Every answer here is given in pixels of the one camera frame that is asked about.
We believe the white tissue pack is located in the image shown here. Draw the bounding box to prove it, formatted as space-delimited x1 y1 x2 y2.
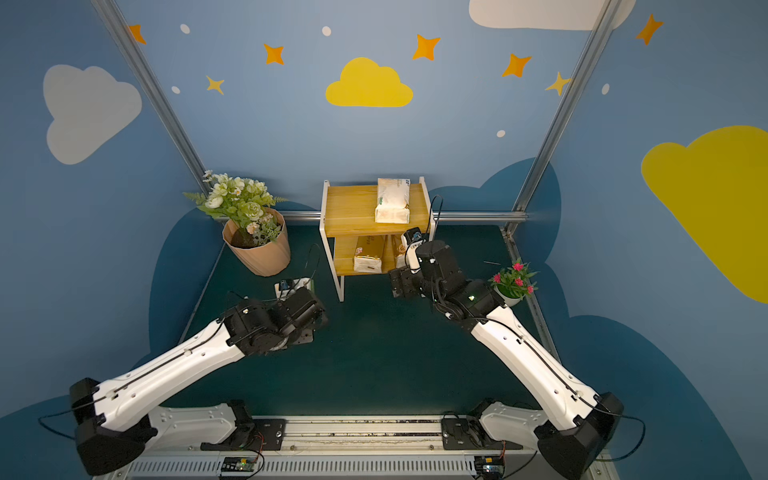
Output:
374 178 411 224
274 277 315 300

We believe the gold tissue pack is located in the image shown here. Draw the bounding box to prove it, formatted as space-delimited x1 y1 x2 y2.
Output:
391 233 408 268
353 235 386 274

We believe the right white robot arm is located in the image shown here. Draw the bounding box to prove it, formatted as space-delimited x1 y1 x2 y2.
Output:
389 239 626 479

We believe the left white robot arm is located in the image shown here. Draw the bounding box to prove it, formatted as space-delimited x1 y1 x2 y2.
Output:
68 287 328 476

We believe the left green circuit board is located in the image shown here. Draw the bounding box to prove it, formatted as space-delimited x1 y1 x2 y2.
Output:
220 456 256 476

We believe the green circuit board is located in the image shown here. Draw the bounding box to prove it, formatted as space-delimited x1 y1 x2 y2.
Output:
473 455 506 480
220 456 256 476

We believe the right green circuit board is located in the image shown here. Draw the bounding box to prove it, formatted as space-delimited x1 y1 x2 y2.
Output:
473 455 506 480

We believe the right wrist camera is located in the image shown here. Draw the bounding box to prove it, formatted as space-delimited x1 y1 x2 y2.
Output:
401 227 424 272

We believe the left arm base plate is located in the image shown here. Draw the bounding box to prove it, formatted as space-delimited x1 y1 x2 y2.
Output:
200 418 287 453

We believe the white frame wooden shelf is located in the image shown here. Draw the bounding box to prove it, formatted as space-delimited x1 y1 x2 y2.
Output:
319 176 437 303

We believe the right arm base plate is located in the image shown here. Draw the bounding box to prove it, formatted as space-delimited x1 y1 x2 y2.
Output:
440 415 503 451

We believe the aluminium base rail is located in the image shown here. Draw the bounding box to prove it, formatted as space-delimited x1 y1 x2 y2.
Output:
105 414 560 479

